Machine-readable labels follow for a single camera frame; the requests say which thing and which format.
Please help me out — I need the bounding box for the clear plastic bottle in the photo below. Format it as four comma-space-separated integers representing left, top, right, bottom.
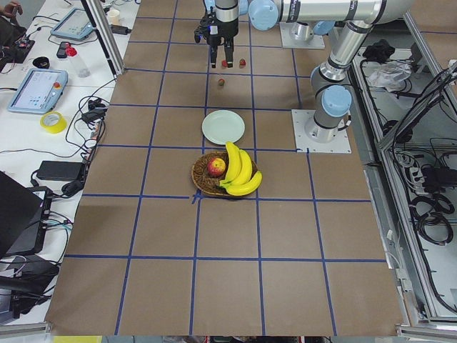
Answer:
65, 44, 90, 78

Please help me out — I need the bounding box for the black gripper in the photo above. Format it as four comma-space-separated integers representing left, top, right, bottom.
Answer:
206, 20, 238, 68

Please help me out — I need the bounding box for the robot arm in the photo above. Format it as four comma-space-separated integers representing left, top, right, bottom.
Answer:
305, 20, 373, 144
194, 0, 413, 81

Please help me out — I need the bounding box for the near teach pendant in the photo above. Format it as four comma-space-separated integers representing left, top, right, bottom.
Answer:
7, 69, 69, 114

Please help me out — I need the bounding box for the yellow tape roll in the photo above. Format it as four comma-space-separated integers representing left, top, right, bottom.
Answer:
40, 111, 67, 134

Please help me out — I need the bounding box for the black laptop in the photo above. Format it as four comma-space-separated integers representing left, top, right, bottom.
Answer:
1, 172, 51, 258

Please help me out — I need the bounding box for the aluminium frame post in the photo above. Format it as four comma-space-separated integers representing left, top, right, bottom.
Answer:
81, 0, 125, 77

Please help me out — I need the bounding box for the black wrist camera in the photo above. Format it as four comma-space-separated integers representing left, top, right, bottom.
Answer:
194, 21, 211, 44

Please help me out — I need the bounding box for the black power brick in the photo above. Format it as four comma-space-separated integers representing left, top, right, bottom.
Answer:
36, 161, 84, 182

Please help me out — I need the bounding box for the teach pendant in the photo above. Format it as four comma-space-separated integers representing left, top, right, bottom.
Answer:
51, 8, 94, 41
7, 69, 69, 114

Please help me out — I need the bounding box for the red apple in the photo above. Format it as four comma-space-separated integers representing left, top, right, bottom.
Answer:
206, 157, 226, 178

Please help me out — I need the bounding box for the paper cup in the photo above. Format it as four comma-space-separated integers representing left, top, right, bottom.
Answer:
107, 9, 120, 25

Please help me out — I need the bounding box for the far teach pendant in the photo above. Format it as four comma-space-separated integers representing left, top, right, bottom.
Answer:
51, 8, 94, 41

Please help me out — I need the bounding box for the wicker basket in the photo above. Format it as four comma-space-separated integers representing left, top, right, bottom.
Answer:
191, 151, 258, 197

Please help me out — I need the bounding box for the yellow banana bunch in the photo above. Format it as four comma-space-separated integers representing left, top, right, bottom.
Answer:
219, 141, 263, 197

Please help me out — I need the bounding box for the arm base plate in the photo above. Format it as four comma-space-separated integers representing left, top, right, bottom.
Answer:
291, 109, 351, 154
280, 23, 325, 49

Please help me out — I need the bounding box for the light green plate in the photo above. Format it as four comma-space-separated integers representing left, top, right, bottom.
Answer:
201, 109, 245, 145

